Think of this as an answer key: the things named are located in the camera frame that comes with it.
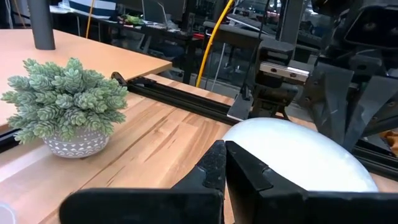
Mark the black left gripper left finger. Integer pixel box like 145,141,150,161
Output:
58,139,227,224

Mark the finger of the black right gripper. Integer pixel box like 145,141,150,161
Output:
306,63,354,146
341,76,398,153

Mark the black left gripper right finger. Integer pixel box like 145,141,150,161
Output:
225,140,398,224

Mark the large white flood lightbulb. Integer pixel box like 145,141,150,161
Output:
221,117,379,193

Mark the potted green succulent plant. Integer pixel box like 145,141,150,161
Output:
0,57,129,159

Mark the neighbouring wooden desk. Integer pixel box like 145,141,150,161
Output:
0,28,173,131

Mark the white navy striped box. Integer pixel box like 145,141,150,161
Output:
68,0,118,17

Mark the dark grey desk pole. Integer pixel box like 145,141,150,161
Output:
26,0,56,50

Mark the thick yellow cable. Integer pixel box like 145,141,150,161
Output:
195,0,234,88

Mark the black frame clamp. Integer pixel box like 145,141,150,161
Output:
111,71,128,87

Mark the thin yellow cable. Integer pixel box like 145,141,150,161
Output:
85,0,96,30

